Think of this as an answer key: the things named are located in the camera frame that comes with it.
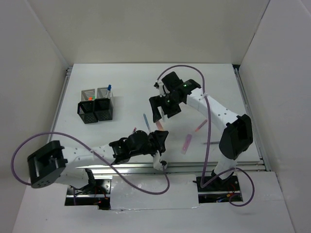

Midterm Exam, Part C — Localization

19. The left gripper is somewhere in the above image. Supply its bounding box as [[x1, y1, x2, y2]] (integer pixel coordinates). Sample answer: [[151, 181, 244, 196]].
[[130, 130, 169, 158]]

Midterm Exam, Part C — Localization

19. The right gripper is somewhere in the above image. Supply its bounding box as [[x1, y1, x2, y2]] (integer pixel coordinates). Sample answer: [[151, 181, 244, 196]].
[[150, 92, 182, 122]]

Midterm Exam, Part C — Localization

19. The purple pink highlighter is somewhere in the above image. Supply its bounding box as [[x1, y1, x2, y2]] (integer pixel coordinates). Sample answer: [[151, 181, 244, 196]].
[[181, 133, 192, 154]]

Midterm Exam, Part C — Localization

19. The blue whiteboard marker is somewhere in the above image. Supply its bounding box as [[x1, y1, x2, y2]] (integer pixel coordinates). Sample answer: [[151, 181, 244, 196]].
[[105, 84, 112, 99]]

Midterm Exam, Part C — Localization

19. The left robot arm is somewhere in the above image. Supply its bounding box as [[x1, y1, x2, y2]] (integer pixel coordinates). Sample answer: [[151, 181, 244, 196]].
[[27, 130, 169, 194]]

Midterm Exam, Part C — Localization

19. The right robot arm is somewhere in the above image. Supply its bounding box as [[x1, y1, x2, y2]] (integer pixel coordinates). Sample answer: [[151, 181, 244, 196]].
[[149, 72, 253, 190]]

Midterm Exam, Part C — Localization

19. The grey green pen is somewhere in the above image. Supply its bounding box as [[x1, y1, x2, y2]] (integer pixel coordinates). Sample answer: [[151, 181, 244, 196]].
[[160, 107, 166, 122]]

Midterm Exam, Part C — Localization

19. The light blue pen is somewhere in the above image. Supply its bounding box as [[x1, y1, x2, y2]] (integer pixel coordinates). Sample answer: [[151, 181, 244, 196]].
[[143, 113, 151, 133]]

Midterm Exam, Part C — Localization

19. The pink orange pen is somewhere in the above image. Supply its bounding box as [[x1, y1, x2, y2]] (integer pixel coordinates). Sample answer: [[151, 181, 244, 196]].
[[195, 119, 208, 132]]

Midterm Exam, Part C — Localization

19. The black container front right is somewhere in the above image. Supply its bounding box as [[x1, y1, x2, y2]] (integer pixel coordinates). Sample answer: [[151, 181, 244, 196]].
[[94, 98, 113, 121]]

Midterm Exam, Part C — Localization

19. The black container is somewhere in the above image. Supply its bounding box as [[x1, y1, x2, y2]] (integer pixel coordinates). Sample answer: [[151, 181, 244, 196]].
[[94, 98, 113, 121], [77, 100, 98, 124]]

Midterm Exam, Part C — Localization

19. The white container back right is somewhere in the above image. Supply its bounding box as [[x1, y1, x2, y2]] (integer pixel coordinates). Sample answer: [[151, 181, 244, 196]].
[[96, 87, 114, 100]]

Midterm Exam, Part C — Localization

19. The white container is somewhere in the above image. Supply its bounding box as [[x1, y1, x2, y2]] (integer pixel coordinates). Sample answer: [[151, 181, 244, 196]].
[[96, 87, 114, 100], [81, 89, 96, 101]]

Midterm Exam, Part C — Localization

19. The white cover sheet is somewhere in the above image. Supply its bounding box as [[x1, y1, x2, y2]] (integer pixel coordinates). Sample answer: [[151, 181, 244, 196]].
[[109, 174, 200, 211]]

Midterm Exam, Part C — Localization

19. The white container back left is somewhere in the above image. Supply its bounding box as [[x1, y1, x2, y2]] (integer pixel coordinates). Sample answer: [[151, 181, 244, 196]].
[[81, 89, 96, 101]]

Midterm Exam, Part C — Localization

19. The black container front left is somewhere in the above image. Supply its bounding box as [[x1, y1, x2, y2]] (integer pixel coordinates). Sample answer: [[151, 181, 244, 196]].
[[77, 100, 98, 124]]

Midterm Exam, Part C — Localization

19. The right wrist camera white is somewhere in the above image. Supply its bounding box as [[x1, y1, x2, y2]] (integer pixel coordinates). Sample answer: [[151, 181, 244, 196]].
[[154, 82, 170, 97]]

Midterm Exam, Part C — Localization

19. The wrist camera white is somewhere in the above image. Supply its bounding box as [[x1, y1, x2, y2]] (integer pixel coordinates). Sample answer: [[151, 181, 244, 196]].
[[154, 82, 170, 97], [153, 151, 167, 171]]

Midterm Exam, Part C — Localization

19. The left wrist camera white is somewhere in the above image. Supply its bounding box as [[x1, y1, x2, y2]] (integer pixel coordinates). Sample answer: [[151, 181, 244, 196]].
[[153, 151, 167, 171]]

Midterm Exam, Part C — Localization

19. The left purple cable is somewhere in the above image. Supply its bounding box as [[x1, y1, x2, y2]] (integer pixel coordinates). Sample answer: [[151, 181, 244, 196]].
[[11, 132, 171, 206]]

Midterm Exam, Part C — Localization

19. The purple cable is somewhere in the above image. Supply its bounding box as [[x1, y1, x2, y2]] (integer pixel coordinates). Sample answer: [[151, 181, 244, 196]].
[[11, 132, 171, 206], [156, 64, 255, 207]]

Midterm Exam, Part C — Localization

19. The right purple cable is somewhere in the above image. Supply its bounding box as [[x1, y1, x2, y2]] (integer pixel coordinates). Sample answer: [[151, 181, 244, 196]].
[[156, 64, 255, 207]]

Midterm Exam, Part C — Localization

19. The aluminium rail frame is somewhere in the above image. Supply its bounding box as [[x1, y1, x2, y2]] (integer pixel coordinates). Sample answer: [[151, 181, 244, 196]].
[[51, 63, 272, 177]]

